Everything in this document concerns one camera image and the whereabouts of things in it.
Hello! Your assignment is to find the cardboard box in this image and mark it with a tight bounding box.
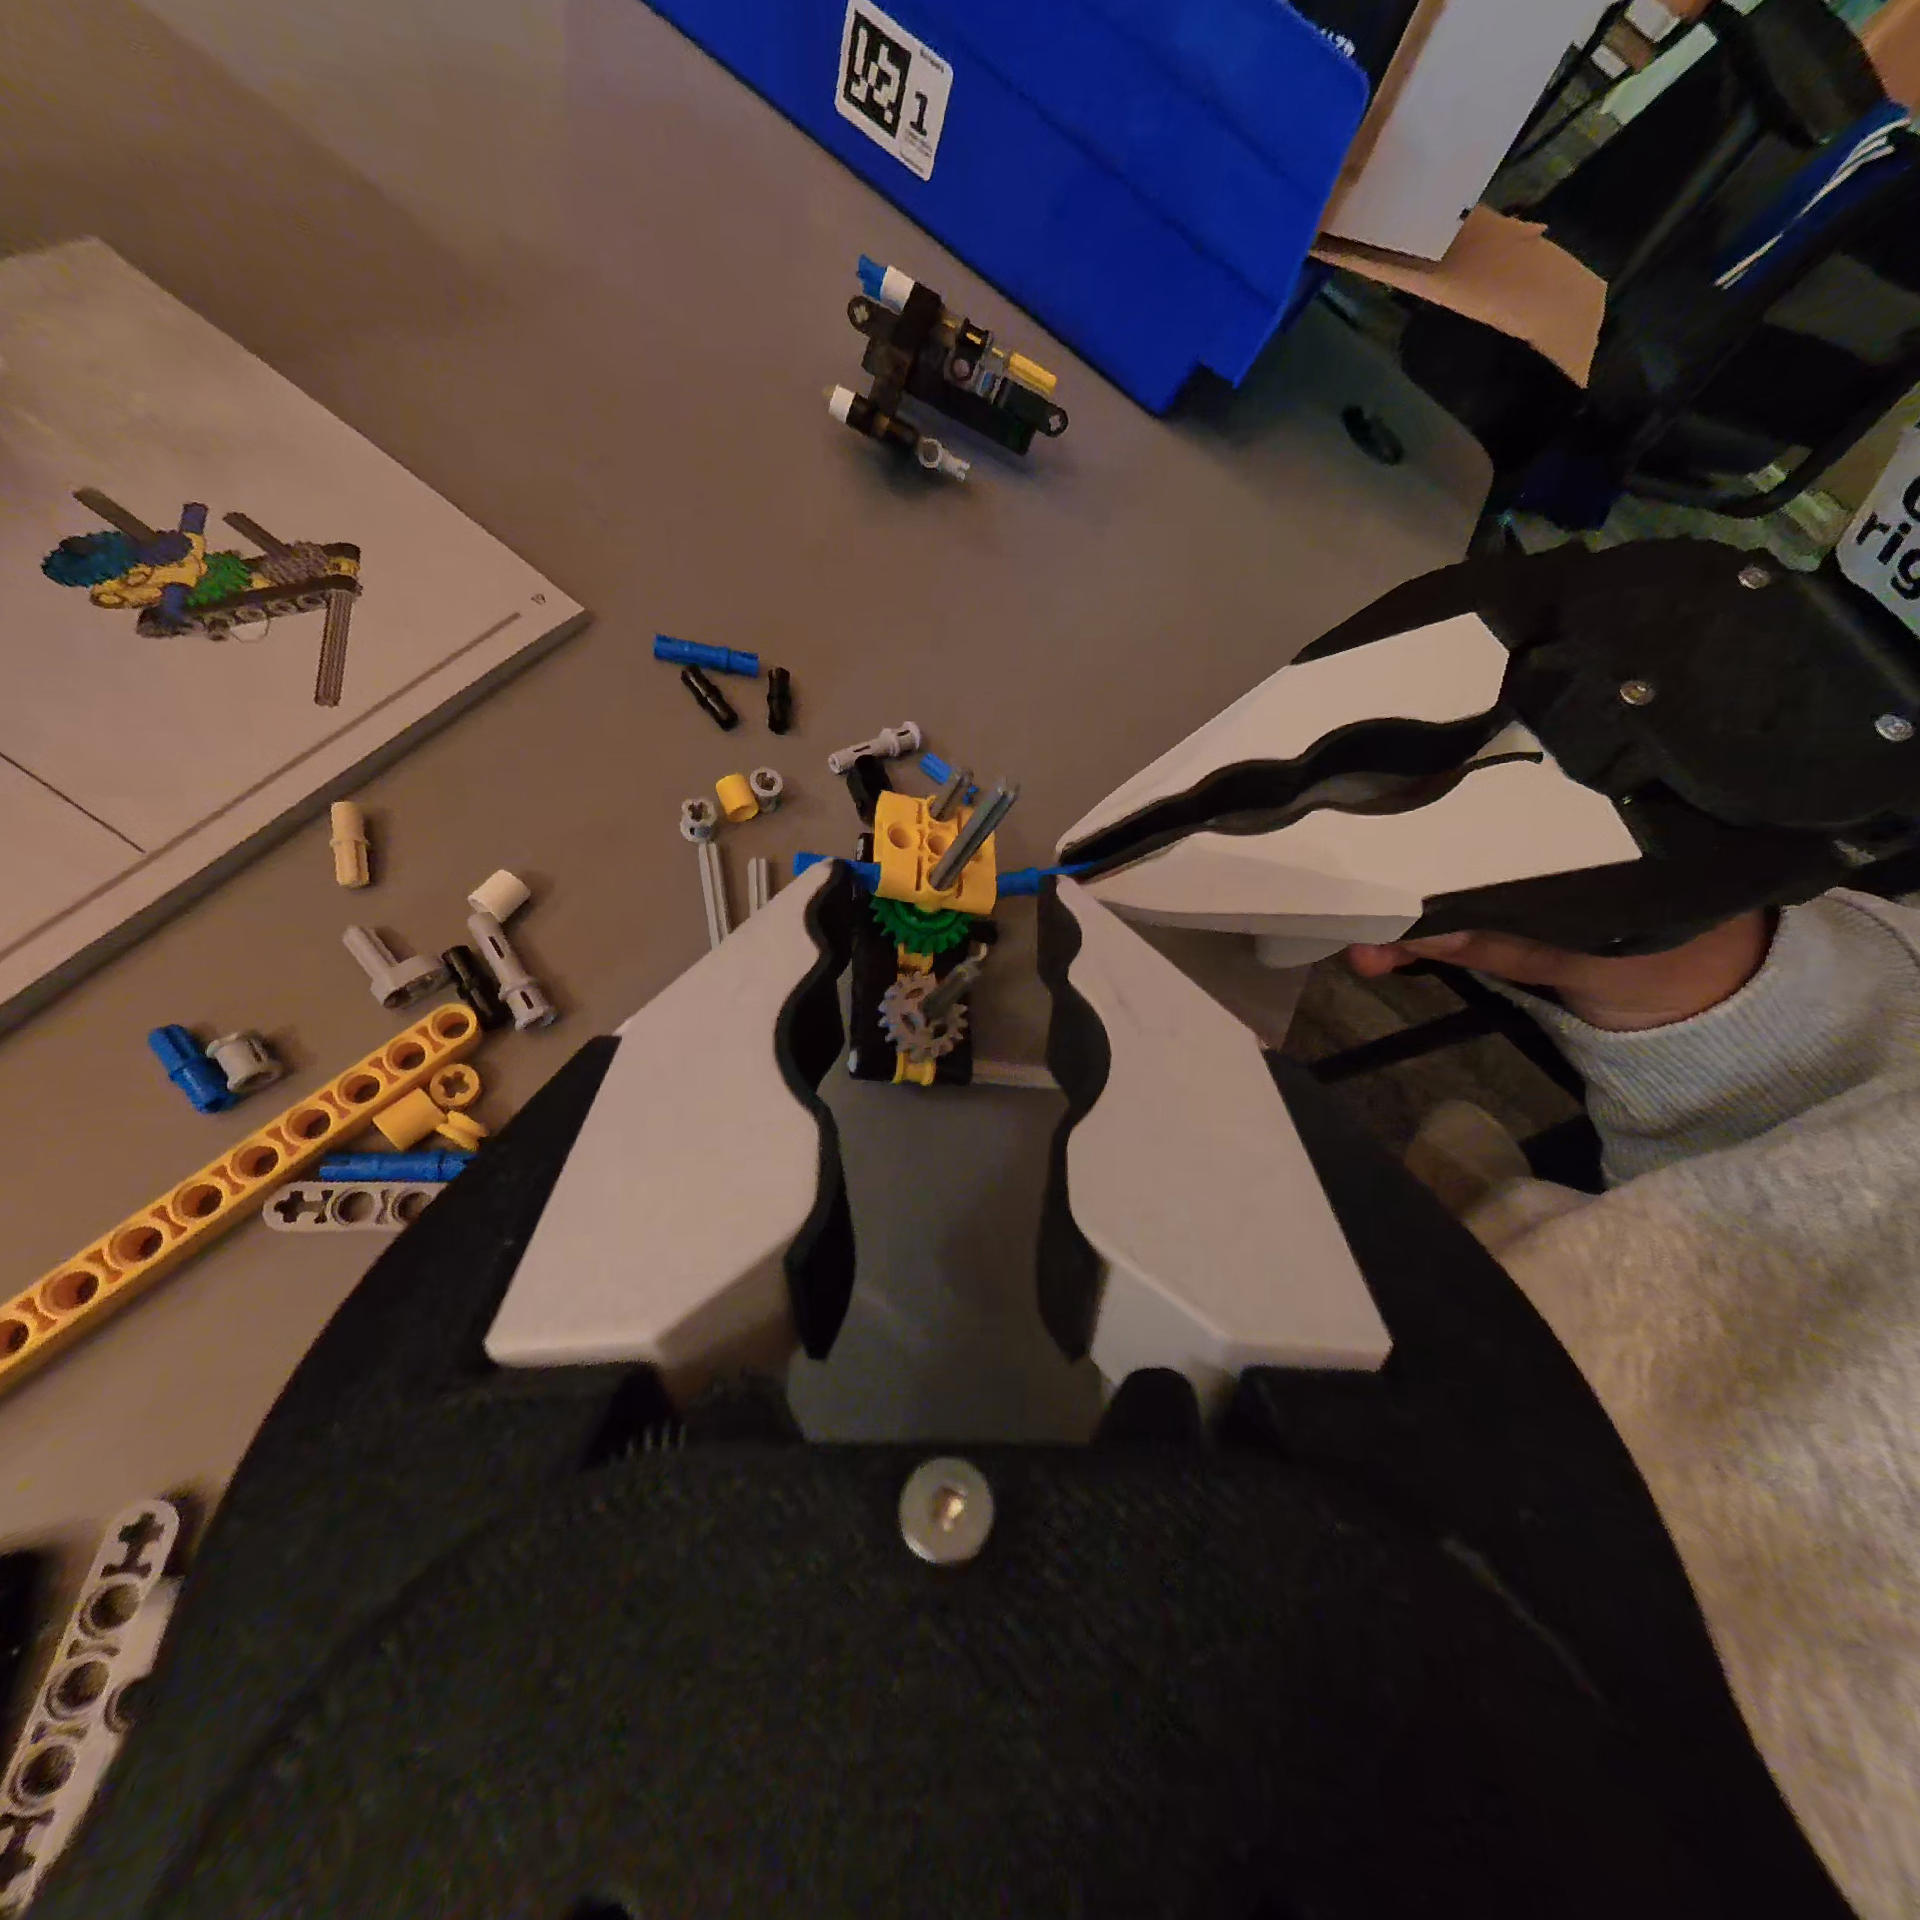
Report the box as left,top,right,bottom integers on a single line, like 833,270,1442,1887
1310,0,1616,388

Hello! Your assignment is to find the blue lego connector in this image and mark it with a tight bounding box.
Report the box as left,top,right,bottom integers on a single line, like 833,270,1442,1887
144,1024,243,1116

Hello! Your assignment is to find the lego instruction booklet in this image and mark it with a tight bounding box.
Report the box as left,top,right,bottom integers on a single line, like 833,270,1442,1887
0,236,592,1039

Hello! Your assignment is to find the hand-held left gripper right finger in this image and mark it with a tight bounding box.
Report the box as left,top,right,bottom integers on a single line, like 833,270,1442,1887
1032,879,1396,1403

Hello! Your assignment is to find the person's right forearm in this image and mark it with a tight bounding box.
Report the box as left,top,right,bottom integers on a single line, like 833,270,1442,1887
1499,887,1920,1202

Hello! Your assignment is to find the yellow black lego gear assembly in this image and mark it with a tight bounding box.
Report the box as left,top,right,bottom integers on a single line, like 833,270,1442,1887
790,774,1086,1092

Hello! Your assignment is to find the person's right hand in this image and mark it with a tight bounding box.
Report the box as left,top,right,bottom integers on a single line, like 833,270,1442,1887
1341,915,1776,1039

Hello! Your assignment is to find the black lego subassembly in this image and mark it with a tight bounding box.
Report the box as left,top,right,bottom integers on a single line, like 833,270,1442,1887
825,257,1072,486

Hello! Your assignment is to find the yellow lego connector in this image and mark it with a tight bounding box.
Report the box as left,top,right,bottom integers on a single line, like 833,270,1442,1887
370,1060,491,1154

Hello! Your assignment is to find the light grey lego beam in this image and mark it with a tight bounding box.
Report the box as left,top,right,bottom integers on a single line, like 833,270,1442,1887
0,1497,186,1914

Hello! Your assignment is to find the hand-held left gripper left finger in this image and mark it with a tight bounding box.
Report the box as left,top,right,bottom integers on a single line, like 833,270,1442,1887
480,863,860,1403

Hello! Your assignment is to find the blue plastic storage bin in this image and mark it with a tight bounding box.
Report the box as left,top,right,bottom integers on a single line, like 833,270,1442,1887
642,0,1373,416

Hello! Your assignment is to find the short grey lego beam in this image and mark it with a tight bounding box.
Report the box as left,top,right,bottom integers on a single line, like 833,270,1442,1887
261,1180,442,1238

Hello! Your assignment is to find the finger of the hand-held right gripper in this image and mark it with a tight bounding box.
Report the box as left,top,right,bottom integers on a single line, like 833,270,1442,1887
1068,726,1648,970
1054,608,1517,873

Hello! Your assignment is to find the grey zip sweatshirt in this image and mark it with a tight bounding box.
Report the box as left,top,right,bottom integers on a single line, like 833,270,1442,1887
1411,1096,1920,1920

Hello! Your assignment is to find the long yellow lego beam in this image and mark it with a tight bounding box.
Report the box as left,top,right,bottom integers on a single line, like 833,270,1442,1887
0,1000,486,1402

